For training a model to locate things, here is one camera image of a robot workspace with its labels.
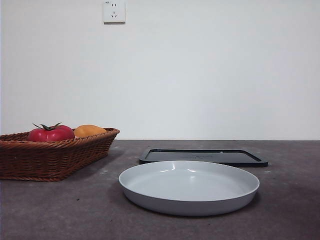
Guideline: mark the red tomato with green stem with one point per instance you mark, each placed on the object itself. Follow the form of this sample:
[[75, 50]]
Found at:
[[51, 134]]

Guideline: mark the grey round plate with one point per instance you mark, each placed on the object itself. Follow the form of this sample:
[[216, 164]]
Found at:
[[187, 185]]

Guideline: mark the orange round fruit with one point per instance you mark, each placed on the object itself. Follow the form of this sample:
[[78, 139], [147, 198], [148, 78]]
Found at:
[[88, 130]]

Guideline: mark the dark rectangular tray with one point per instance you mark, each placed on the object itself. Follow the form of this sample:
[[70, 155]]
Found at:
[[225, 157]]

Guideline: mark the brown wicker basket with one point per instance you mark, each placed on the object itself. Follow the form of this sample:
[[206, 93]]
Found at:
[[50, 160]]

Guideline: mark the white wall socket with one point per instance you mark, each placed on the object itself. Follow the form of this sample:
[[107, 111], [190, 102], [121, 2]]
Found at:
[[114, 12]]

